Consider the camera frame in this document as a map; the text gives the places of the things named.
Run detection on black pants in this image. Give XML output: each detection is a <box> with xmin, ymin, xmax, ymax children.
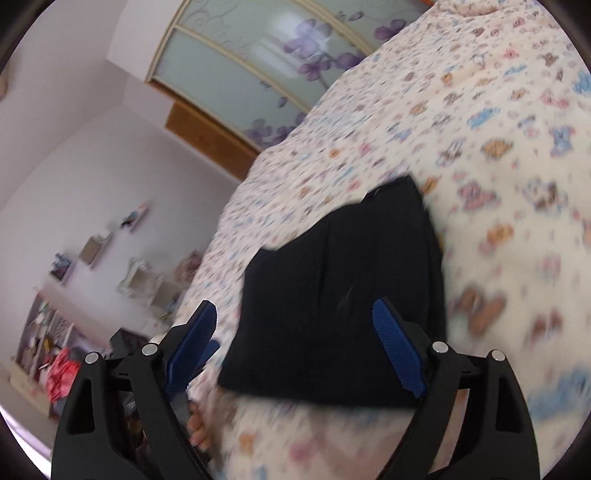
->
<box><xmin>218</xmin><ymin>176</ymin><xmax>447</xmax><ymax>409</ymax></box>

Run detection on person's hand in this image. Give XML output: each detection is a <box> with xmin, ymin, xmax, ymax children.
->
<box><xmin>186</xmin><ymin>401</ymin><xmax>212</xmax><ymax>452</ymax></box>

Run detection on white bookshelf with items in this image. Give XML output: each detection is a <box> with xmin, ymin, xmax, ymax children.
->
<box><xmin>9</xmin><ymin>290</ymin><xmax>108</xmax><ymax>418</ymax></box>

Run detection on wooden door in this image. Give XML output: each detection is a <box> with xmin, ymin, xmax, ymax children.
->
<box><xmin>165</xmin><ymin>100</ymin><xmax>259</xmax><ymax>181</ymax></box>

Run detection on fleece animal print blanket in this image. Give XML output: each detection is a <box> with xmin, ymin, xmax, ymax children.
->
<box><xmin>185</xmin><ymin>1</ymin><xmax>590</xmax><ymax>473</ymax></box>

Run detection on floral bed sheet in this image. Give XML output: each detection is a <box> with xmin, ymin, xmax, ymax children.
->
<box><xmin>186</xmin><ymin>1</ymin><xmax>590</xmax><ymax>419</ymax></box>

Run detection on sliding glass wardrobe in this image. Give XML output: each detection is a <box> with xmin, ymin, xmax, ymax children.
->
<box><xmin>149</xmin><ymin>0</ymin><xmax>427</xmax><ymax>150</ymax></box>

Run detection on white wall shelf unit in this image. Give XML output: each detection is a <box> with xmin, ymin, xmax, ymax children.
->
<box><xmin>116</xmin><ymin>258</ymin><xmax>184</xmax><ymax>322</ymax></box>

